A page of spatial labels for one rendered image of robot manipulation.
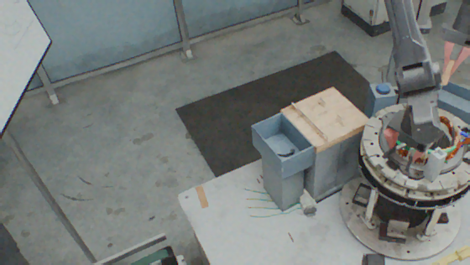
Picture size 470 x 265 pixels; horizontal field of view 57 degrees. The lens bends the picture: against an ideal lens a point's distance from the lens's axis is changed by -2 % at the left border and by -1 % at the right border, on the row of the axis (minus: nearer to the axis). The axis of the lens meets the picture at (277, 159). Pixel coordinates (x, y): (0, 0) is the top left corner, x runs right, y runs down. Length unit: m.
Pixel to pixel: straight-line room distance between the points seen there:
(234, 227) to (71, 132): 1.89
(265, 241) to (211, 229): 0.18
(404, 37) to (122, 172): 2.11
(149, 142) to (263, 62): 1.07
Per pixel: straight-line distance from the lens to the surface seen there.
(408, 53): 0.88
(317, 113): 1.32
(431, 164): 1.12
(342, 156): 1.35
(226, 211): 1.44
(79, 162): 2.88
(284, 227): 1.39
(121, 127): 2.99
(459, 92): 1.53
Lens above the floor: 1.96
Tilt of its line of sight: 49 degrees down
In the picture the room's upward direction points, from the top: 1 degrees counter-clockwise
